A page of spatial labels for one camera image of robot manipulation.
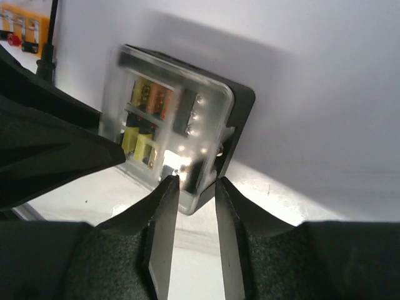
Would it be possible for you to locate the yellow blade fuse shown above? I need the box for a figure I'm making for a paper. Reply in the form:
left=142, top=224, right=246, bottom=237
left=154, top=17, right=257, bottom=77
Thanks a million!
left=147, top=147, right=159, bottom=169
left=133, top=133, right=153, bottom=164
left=122, top=127, right=139, bottom=154
left=131, top=77, right=151, bottom=107

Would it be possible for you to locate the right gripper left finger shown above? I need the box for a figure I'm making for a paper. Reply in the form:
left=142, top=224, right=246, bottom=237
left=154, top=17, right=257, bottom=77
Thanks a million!
left=1, top=176, right=179, bottom=299

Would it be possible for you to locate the orange terminal block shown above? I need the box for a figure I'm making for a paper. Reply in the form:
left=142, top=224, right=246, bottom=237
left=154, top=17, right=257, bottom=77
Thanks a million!
left=1, top=1, right=51, bottom=58

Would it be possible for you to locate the black fuse box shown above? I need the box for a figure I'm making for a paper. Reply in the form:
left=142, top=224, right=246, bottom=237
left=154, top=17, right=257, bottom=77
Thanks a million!
left=124, top=43, right=257, bottom=216

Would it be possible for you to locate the clear fuse box cover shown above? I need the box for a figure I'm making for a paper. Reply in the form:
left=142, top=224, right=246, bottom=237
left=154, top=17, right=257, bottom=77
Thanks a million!
left=99, top=45, right=234, bottom=215

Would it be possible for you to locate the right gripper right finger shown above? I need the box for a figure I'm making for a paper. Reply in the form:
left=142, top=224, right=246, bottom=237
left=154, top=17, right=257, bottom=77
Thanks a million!
left=215, top=177, right=399, bottom=299

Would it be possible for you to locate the orange handle screwdriver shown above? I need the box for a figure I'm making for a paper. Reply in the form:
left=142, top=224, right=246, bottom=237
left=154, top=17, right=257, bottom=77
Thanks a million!
left=36, top=0, right=59, bottom=84

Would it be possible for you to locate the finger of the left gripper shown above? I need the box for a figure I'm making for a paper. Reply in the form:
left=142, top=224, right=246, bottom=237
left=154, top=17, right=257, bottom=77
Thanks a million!
left=1, top=49, right=101, bottom=134
left=1, top=97, right=126, bottom=211

